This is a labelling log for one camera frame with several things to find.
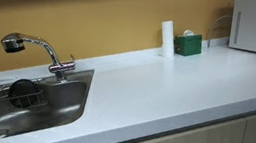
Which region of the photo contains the green tissue box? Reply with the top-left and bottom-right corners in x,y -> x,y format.
172,30 -> 205,59

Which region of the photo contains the white tissue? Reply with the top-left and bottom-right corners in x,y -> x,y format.
183,28 -> 195,38

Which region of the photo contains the stainless steel sink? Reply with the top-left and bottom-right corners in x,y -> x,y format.
0,56 -> 96,143

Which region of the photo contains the chrome kitchen faucet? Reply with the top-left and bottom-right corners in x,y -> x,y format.
0,30 -> 80,84

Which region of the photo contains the grey water hose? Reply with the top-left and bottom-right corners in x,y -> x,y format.
205,12 -> 234,51

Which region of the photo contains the metal wire sink rack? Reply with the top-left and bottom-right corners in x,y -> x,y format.
0,73 -> 52,114

